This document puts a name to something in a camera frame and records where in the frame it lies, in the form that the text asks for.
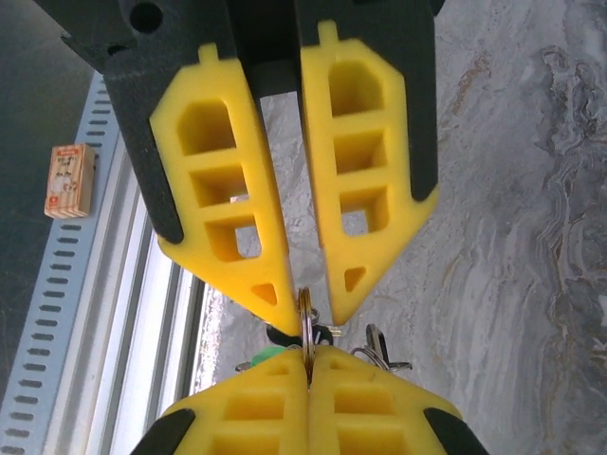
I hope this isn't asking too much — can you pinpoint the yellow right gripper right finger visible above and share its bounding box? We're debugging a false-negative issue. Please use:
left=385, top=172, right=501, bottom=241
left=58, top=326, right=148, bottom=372
left=307, top=344, right=490, bottom=455

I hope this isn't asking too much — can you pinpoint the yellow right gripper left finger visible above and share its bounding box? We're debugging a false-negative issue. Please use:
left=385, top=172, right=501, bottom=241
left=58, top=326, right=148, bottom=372
left=132, top=349, right=310, bottom=455

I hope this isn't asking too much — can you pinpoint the green tagged key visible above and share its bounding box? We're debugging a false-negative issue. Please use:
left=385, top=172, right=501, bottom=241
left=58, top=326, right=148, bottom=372
left=236, top=344, right=290, bottom=373

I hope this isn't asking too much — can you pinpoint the silver key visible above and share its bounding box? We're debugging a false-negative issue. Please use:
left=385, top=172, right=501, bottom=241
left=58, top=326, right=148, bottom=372
left=350, top=323, right=414, bottom=373

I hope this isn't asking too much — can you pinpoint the black key tag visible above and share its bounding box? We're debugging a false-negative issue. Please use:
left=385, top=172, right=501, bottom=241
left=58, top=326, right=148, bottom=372
left=265, top=324, right=336, bottom=350

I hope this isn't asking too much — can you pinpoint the small wooden labelled block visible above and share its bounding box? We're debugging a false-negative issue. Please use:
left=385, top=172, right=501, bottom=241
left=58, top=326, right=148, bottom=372
left=44, top=143, right=98, bottom=220

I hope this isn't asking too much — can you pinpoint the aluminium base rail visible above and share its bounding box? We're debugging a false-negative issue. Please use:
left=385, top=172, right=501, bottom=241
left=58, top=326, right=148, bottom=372
left=83, top=141, right=212, bottom=455

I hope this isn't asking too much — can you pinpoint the grey slotted cable duct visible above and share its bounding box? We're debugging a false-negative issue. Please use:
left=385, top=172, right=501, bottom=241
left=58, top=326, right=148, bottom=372
left=0, top=70, right=141, bottom=455

